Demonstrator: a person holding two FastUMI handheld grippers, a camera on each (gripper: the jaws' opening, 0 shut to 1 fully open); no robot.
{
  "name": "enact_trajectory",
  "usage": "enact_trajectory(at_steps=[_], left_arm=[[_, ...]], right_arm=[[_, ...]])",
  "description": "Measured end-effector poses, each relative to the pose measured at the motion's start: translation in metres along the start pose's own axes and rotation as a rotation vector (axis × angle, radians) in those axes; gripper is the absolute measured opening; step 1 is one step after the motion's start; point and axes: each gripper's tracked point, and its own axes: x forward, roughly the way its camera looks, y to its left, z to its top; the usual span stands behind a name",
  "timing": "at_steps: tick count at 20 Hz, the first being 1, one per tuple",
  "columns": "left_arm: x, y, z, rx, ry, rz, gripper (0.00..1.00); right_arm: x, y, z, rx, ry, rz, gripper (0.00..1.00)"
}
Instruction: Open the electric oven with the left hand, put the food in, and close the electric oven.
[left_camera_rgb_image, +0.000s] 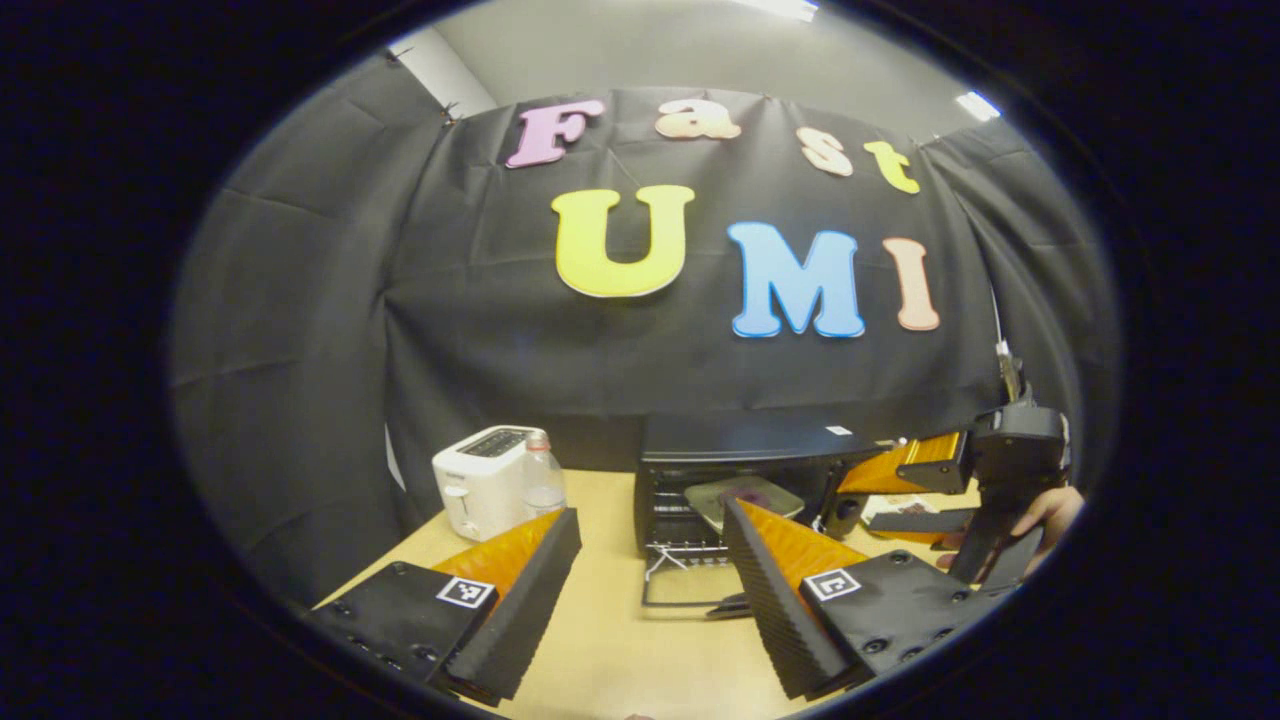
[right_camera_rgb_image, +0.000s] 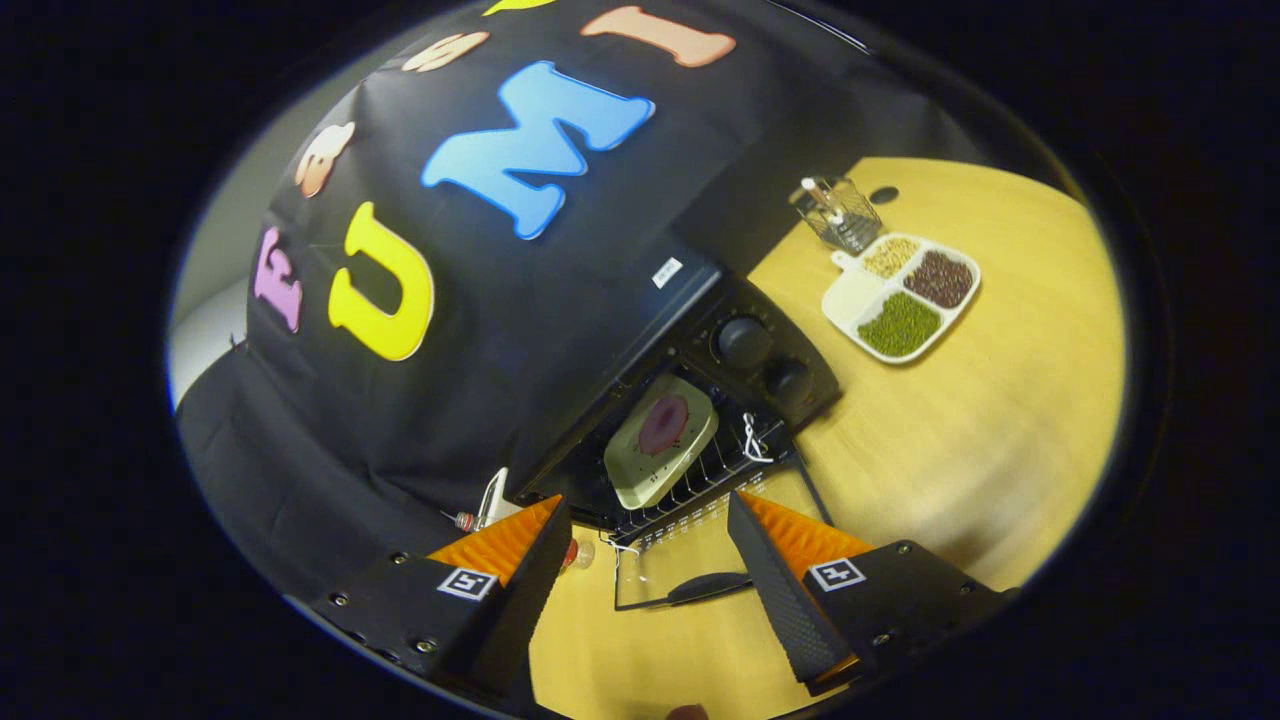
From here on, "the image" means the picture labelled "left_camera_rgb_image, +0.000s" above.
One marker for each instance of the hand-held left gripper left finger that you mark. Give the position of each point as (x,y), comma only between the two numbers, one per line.
(530,610)

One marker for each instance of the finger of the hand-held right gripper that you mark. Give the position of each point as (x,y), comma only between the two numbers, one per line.
(930,521)
(930,475)

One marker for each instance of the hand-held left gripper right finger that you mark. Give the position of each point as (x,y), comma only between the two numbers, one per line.
(775,610)

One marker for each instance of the purple food piece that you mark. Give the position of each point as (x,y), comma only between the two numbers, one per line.
(747,495)

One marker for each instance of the black electric oven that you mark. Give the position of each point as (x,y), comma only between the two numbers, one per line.
(740,440)

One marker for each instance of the clear plastic bottle red label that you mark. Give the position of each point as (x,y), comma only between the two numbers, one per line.
(545,490)

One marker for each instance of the white toaster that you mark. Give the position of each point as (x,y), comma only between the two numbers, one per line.
(480,490)

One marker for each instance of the black backdrop cloth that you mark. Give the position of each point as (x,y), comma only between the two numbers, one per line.
(500,300)

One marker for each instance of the small ceiling light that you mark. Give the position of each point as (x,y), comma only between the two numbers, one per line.
(978,105)

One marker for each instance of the large ceiling light panel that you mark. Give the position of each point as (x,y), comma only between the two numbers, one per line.
(780,8)

